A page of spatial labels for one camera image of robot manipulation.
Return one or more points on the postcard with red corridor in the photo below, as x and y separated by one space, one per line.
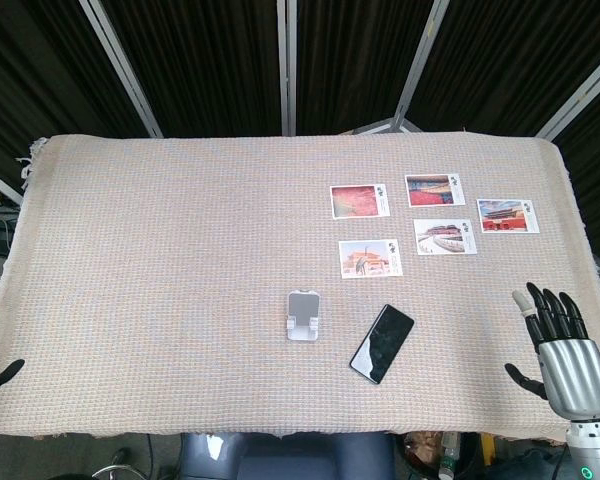
430 190

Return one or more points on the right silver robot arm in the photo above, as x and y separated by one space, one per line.
592 450

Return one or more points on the beige woven tablecloth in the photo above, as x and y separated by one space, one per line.
180 250

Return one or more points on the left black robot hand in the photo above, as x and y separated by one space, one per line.
2 372

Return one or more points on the black pleated screen panel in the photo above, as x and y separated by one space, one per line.
35 75
510 60
355 60
597 190
195 65

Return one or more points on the postcard with white marble bridge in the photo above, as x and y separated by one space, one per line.
442 237

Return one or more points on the black smartphone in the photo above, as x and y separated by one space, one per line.
382 344

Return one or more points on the clear plastic bottle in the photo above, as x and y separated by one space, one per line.
449 455

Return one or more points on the postcard with orange hall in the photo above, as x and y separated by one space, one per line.
367 259

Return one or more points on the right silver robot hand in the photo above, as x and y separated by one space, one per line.
575 370

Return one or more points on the postcard with red wall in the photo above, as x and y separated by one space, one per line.
355 201

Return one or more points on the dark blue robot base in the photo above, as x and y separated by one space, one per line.
290 457

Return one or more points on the postcard with gate and sky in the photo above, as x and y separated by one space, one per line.
502 216

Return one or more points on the white phone stand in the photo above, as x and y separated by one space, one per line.
304 316

